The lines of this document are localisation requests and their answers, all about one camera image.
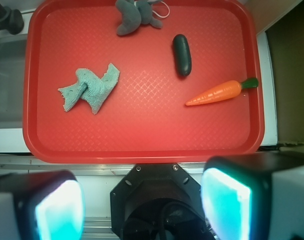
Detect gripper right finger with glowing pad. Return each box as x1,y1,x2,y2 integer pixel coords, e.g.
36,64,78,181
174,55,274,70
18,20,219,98
200,151,304,240

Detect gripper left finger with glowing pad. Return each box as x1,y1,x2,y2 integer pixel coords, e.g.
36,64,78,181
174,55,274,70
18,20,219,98
0,170,85,240

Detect orange toy carrot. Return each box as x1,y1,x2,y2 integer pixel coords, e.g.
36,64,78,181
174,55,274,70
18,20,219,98
185,77,259,107

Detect teal microfibre cloth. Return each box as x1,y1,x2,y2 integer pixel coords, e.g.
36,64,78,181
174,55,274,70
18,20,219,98
58,63,120,115

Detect red plastic tray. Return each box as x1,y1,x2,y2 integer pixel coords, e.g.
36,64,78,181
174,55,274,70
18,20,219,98
23,0,264,164

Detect metal sink basin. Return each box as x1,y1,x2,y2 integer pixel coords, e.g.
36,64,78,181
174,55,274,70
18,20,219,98
0,34,27,129

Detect dark green toy cucumber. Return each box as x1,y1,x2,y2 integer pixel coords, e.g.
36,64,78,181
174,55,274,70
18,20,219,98
172,34,192,77

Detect black faucet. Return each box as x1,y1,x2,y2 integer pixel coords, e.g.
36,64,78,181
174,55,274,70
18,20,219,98
0,4,25,35

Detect grey plush toy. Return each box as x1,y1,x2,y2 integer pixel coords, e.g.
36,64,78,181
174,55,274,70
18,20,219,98
115,0,170,36

